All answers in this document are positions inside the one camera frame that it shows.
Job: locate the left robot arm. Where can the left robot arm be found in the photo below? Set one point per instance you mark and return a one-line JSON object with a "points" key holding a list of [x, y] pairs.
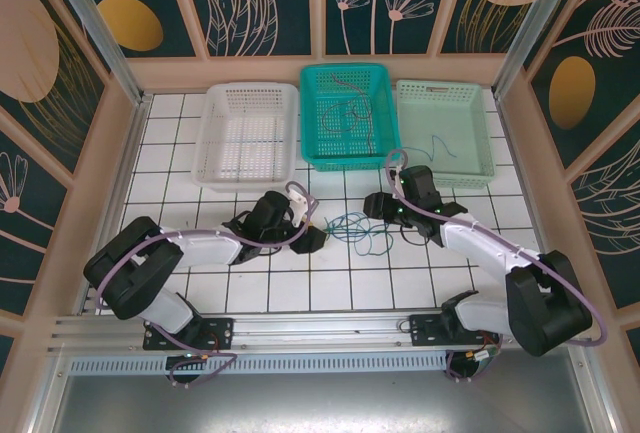
{"points": [[210, 249]]}

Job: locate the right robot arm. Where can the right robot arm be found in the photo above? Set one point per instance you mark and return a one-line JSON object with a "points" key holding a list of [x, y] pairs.
{"points": [[480, 245]]}

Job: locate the mint green plastic basket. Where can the mint green plastic basket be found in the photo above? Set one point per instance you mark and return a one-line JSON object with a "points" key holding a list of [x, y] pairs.
{"points": [[450, 113]]}

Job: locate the white plastic basket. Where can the white plastic basket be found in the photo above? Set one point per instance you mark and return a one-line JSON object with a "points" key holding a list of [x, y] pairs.
{"points": [[215, 118]]}

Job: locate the teal plastic basket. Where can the teal plastic basket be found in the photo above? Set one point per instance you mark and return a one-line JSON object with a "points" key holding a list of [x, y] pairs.
{"points": [[312, 103]]}

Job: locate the grey metal sheet panel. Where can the grey metal sheet panel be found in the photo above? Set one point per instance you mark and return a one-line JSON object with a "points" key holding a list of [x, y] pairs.
{"points": [[320, 403]]}

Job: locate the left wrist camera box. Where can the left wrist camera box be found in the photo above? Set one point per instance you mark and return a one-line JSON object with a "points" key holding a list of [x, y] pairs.
{"points": [[299, 203]]}

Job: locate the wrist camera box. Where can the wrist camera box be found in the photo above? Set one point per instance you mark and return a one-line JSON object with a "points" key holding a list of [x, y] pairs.
{"points": [[398, 169], [299, 203]]}

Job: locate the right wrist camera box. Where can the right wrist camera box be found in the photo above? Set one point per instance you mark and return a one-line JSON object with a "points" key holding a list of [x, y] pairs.
{"points": [[398, 169]]}

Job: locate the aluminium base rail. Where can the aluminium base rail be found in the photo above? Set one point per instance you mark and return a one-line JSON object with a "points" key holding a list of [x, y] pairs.
{"points": [[320, 325]]}

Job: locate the aluminium side rail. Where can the aluminium side rail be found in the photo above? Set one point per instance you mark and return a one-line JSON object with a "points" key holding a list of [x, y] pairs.
{"points": [[127, 163]]}

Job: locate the aluminium frame post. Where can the aluminium frame post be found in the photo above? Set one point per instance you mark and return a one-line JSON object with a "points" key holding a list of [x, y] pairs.
{"points": [[535, 23], [95, 23]]}

